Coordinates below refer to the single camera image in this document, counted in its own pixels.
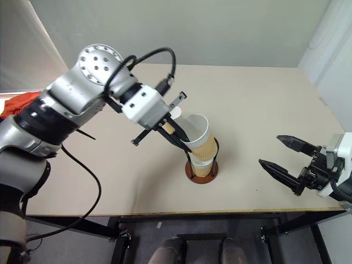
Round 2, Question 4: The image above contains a black zip tie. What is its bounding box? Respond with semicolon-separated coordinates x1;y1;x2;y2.
78;128;96;140

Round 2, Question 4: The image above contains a white roller blind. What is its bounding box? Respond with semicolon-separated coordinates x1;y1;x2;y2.
0;0;69;93

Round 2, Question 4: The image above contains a black metal table frame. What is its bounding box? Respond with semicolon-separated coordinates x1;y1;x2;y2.
26;211;348;264

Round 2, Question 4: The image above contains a red cloth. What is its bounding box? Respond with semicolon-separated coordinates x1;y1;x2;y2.
1;91;42;118

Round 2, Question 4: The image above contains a dark rounded shape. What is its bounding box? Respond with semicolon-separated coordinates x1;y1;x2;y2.
219;238;248;264
148;238;189;264

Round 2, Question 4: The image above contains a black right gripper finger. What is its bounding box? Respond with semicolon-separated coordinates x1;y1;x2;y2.
276;134;321;157
258;158;304;196

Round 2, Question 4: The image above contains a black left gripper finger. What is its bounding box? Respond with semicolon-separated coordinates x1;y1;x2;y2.
167;117;191;141
157;128;193;153

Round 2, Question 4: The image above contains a long black hanging cable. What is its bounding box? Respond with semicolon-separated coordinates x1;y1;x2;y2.
26;145;102;243

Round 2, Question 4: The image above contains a wire cup holder brown base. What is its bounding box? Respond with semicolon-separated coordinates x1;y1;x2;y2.
185;137;220;184

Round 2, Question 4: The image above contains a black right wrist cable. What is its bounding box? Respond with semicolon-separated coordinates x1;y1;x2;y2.
329;178;352;204

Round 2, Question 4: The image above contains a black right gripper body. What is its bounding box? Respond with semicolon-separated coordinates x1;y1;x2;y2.
299;145;345;191

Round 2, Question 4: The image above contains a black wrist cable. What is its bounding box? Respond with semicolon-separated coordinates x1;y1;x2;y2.
104;47;177;101
329;178;352;204

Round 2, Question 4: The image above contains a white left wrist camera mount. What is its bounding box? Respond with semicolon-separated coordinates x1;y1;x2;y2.
122;84;172;130

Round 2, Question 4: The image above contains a kraft sleeve paper cup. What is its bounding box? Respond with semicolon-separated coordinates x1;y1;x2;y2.
190;158;214;177
180;113;218;162

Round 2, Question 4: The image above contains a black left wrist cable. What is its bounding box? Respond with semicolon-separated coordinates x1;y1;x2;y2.
104;47;177;101

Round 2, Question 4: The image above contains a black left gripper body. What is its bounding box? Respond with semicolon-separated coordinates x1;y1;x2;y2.
131;91;188;146

